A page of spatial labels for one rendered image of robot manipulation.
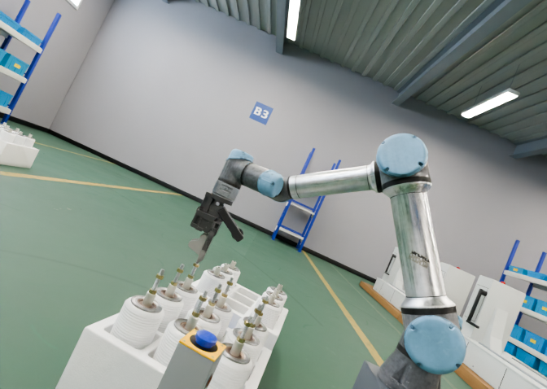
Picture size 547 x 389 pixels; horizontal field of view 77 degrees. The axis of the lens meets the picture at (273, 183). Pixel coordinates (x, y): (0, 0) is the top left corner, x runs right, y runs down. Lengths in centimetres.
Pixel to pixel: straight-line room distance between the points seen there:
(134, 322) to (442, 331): 65
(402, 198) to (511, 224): 802
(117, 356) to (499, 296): 317
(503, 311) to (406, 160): 284
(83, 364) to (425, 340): 72
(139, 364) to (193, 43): 772
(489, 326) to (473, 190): 517
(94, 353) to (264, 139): 673
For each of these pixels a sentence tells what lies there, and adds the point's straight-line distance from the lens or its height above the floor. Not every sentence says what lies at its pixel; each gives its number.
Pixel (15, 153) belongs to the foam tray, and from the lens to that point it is 344.
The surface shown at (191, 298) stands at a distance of 108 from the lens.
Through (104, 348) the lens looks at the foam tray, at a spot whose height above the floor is 16.
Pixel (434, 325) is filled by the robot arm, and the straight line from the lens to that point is 83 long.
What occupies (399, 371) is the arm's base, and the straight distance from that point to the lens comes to 100.
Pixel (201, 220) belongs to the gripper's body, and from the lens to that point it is 104.
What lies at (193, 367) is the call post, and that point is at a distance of 66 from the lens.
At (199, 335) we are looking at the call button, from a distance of 66.
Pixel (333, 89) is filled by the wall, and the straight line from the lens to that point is 779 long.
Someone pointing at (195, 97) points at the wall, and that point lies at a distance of 780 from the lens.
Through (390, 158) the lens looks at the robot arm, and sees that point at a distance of 87.
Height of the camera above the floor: 59
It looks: 3 degrees up
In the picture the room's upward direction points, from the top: 25 degrees clockwise
